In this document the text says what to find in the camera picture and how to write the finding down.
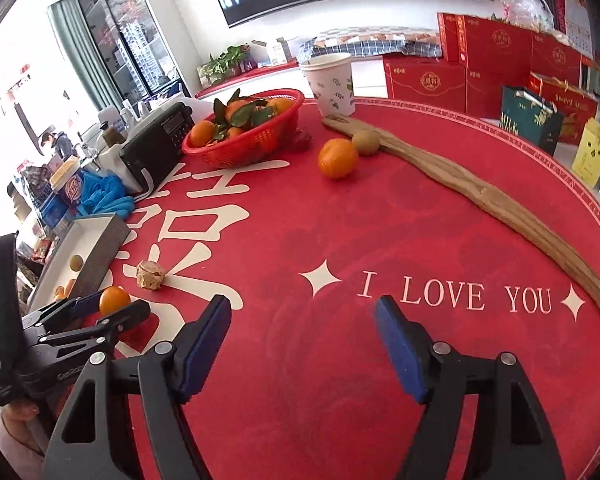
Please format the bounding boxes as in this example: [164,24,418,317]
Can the orange in tray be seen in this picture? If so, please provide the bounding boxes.
[65,278,76,298]
[54,286,66,300]

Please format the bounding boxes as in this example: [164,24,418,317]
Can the orange in tray front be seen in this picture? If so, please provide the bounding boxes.
[65,278,76,298]

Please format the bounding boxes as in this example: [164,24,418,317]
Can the dried husk physalis fruit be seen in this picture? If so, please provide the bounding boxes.
[136,260,166,290]

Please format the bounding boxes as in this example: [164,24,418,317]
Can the low red gift box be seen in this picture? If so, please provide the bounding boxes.
[382,53,466,113]

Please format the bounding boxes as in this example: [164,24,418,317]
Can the glass display cabinet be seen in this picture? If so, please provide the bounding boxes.
[78,0,182,105]

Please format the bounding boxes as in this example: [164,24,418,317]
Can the blue rubber gloves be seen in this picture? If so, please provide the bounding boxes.
[76,172,135,220]

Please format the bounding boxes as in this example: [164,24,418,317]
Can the red round table mat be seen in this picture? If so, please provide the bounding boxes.
[106,102,600,479]

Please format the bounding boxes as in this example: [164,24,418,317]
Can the oranges with leaves in basket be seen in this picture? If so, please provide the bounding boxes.
[186,90,294,148]

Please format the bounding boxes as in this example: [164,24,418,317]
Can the white shallow box tray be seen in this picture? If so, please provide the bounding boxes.
[29,214,130,311]

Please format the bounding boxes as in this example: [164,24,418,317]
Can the yellow carton box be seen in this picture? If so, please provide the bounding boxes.
[571,118,600,188]

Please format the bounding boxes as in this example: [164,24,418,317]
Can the black portable radio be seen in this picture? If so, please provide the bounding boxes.
[120,102,194,195]

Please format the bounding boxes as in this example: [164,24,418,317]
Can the red plastic fruit basket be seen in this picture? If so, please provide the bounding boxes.
[182,88,304,169]

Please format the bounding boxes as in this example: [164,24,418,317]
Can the long curved wooden stick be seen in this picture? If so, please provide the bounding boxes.
[322,114,600,309]

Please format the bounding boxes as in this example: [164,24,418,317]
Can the potted green plant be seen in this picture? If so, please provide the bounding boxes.
[197,44,258,89]

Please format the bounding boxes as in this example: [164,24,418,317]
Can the clear plastic bag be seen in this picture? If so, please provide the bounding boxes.
[502,0,554,34]

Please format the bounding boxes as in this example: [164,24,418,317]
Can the large orange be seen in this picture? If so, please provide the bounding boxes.
[99,286,132,318]

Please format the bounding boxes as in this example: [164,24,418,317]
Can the blue small box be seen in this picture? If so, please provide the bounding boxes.
[41,193,74,233]

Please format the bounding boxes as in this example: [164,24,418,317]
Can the brown kiwi fruit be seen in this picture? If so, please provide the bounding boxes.
[351,129,380,156]

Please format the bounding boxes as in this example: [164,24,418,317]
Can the dark red fruit by basket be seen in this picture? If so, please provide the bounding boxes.
[290,128,312,153]

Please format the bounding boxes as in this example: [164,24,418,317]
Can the person's left hand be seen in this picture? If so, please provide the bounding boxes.
[2,399,38,422]

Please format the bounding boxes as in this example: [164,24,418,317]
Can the red gift bag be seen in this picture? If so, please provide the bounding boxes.
[529,72,598,145]

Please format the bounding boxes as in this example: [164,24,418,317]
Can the orange in tray rear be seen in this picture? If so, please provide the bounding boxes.
[54,286,66,300]

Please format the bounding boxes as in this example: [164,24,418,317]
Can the dark green gift bag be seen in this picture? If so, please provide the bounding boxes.
[500,87,564,156]

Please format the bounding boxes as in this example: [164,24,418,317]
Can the orange near wooden stick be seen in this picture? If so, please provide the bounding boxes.
[317,139,358,180]

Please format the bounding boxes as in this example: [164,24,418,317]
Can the round snack tub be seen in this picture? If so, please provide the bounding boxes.
[50,156,84,207]

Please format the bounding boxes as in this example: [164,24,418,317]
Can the white floral paper cup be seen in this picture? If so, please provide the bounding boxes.
[300,53,355,117]

